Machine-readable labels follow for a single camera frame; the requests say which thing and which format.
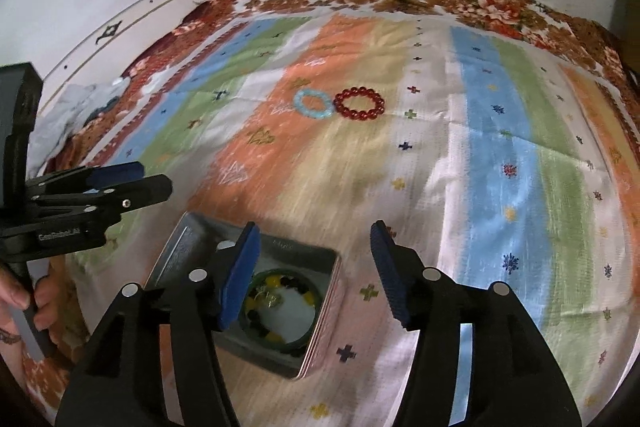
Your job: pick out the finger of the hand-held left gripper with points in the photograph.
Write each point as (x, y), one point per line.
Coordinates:
(117, 172)
(145, 192)

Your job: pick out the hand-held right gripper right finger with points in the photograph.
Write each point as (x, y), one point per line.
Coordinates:
(390, 277)

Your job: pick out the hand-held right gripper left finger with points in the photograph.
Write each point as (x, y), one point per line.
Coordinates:
(240, 277)

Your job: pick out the silver metal tin box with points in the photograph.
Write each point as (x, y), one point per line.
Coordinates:
(280, 252)

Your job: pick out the green jade bangle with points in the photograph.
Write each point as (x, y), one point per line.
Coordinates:
(260, 341)

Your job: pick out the person's left hand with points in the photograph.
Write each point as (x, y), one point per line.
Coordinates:
(12, 294)

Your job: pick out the grey blue clothes pile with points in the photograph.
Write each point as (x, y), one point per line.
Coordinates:
(65, 112)

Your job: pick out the white headboard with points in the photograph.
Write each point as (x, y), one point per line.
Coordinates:
(125, 27)

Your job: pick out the striped pastel blanket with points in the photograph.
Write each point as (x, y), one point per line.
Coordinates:
(500, 157)

